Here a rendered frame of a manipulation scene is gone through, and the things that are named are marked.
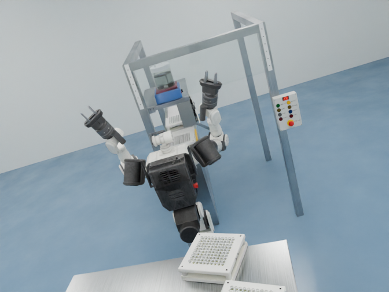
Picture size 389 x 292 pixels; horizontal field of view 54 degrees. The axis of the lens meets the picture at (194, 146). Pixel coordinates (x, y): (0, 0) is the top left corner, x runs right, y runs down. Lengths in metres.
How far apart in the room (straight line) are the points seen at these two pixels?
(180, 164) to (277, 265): 0.69
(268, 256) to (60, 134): 5.33
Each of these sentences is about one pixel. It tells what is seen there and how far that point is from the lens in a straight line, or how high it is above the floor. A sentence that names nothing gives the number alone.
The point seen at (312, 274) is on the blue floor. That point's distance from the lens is 2.93.
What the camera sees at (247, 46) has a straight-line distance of 2.78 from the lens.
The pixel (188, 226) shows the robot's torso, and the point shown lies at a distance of 2.15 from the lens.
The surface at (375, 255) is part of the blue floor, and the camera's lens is 3.04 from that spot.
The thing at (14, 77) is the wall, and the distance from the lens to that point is 6.62.
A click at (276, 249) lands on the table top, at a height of 0.88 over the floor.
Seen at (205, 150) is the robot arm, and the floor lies 1.20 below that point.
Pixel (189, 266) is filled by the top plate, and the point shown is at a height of 0.95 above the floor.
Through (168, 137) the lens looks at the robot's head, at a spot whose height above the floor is 1.32.
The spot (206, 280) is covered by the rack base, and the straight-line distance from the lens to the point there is 1.75.
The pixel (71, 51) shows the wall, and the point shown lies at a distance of 6.28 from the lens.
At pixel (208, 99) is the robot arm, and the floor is 1.44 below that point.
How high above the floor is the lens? 2.07
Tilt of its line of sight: 23 degrees down
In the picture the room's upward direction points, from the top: 18 degrees counter-clockwise
